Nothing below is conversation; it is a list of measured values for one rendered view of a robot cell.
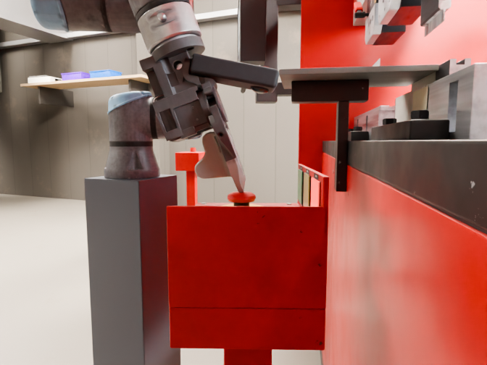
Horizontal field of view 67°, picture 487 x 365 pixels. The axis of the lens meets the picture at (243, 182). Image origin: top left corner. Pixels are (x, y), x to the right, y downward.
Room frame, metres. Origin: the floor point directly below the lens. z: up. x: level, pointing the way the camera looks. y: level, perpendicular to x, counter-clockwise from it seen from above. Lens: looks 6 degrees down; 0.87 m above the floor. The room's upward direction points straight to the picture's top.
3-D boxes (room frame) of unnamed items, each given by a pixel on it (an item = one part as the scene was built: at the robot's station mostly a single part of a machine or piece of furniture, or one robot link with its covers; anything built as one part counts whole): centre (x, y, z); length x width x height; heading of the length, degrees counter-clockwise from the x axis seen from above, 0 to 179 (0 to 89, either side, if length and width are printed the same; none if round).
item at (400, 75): (0.73, -0.21, 1.00); 0.26 x 0.18 x 0.01; 81
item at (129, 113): (1.03, 0.31, 0.94); 0.13 x 0.12 x 0.14; 96
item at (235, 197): (0.50, 0.00, 0.79); 0.04 x 0.04 x 0.04
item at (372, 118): (1.25, -0.44, 0.92); 0.50 x 0.06 x 0.10; 171
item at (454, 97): (0.65, -0.34, 0.92); 0.39 x 0.06 x 0.10; 171
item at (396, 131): (0.68, -0.29, 0.89); 0.30 x 0.05 x 0.03; 171
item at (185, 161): (2.49, 0.35, 0.42); 0.25 x 0.20 x 0.83; 81
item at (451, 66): (0.68, -0.35, 0.99); 0.20 x 0.03 x 0.03; 171
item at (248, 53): (1.96, -0.03, 1.42); 0.45 x 0.12 x 0.36; 2
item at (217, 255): (0.46, -0.01, 0.75); 0.20 x 0.16 x 0.18; 179
